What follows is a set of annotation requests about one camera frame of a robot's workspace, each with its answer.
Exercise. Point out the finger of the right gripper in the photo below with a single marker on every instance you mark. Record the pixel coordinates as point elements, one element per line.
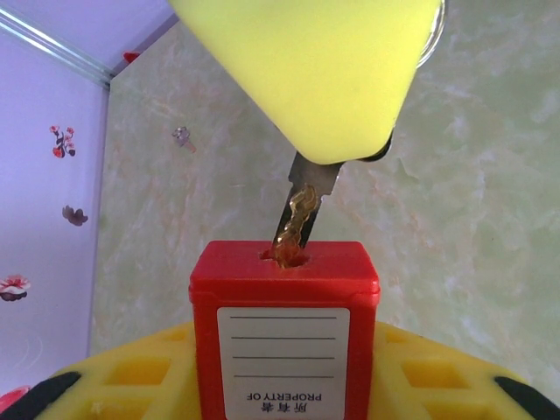
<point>315,79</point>

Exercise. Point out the silver key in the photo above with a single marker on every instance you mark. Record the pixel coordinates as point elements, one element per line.
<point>312,175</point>

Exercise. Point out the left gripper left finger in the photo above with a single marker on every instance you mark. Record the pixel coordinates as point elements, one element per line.
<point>100,407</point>

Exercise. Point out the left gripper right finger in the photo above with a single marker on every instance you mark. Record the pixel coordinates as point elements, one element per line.
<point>472,402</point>

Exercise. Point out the red padlock with white label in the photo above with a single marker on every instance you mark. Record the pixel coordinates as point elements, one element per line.
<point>284,284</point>

